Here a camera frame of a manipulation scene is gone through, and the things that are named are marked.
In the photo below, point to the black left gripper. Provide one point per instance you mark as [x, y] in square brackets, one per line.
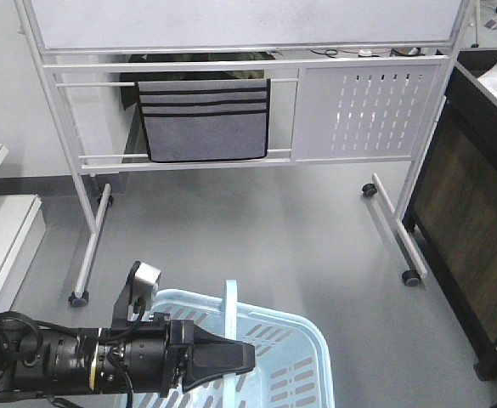
[155, 356]

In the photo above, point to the light blue plastic basket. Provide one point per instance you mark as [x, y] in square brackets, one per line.
[292, 367]

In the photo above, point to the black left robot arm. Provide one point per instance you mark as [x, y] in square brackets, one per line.
[39, 359]

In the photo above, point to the grey fabric pocket organizer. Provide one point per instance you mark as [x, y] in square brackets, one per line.
[205, 120]

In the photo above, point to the white right shelf unit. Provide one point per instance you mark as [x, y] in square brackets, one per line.
[21, 231]

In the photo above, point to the white whiteboard stand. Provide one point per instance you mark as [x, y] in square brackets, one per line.
[351, 81]

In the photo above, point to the dark wooden cabinet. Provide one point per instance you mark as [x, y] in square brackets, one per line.
[454, 204]

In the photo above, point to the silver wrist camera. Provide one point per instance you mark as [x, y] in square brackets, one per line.
[138, 293]

